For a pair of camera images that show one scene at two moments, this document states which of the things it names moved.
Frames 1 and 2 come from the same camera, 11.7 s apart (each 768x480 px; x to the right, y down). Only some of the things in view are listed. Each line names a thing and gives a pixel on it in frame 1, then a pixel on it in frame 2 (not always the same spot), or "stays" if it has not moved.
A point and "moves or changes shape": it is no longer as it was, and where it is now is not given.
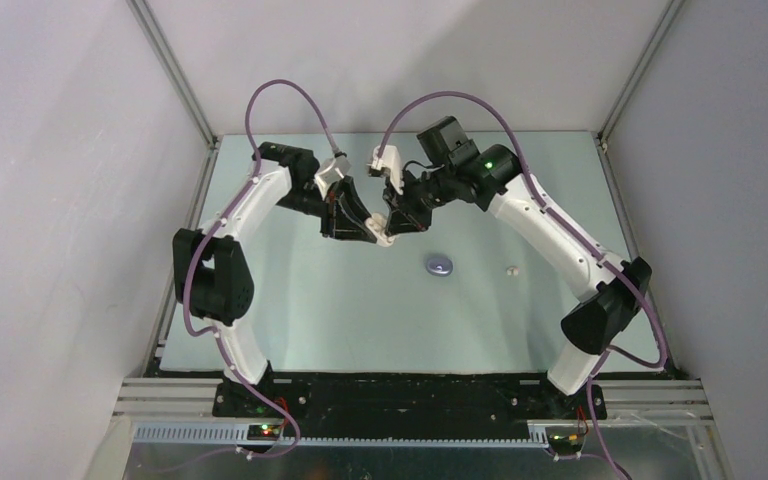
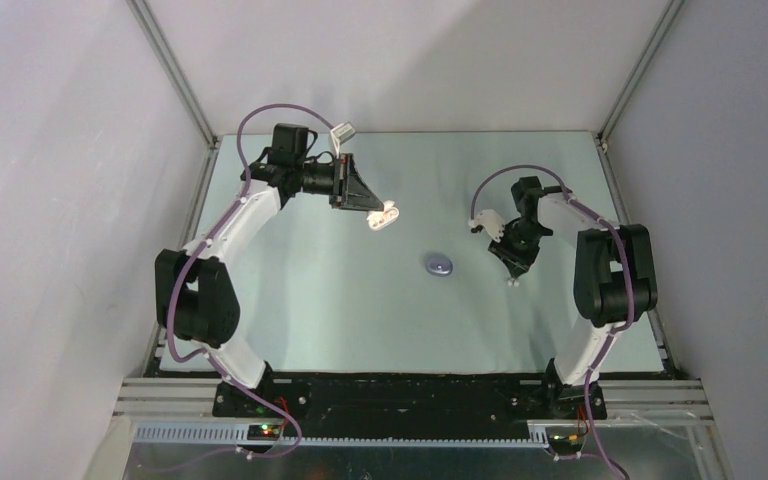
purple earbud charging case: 441,267 stays
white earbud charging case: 377,224 moves or changes shape
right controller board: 566,444 stays
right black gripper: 404,215 -> 515,261
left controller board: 263,432 stays
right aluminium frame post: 667,21 stays
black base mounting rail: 414,406 stays
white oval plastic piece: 391,160 -> 492,222
